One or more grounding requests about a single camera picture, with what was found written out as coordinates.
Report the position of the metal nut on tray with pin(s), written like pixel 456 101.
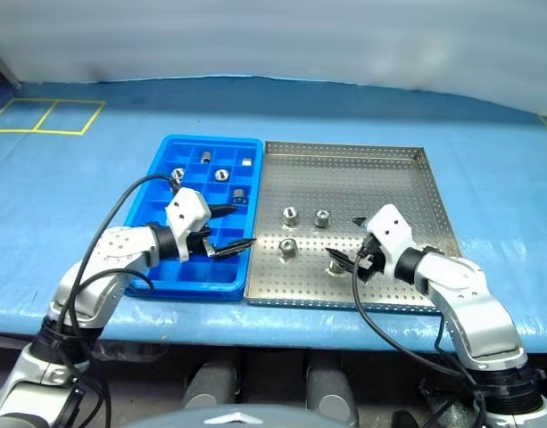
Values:
pixel 290 216
pixel 321 217

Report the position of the perforated metal tray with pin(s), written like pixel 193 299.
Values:
pixel 344 178

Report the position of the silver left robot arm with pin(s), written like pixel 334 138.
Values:
pixel 121 249

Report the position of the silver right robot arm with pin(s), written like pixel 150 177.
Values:
pixel 469 303

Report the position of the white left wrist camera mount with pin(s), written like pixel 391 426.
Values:
pixel 188 211

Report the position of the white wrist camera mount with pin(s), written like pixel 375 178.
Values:
pixel 389 227
pixel 188 211

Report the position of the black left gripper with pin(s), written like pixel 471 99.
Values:
pixel 198 243

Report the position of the grey dome with chevron mark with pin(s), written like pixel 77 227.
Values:
pixel 237 419

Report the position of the blue compartment tray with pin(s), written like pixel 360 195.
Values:
pixel 210 276

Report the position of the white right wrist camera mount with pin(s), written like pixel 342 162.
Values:
pixel 389 227

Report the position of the grey rounded cylinder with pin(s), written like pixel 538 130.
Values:
pixel 210 383
pixel 331 392

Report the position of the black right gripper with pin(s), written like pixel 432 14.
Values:
pixel 373 264

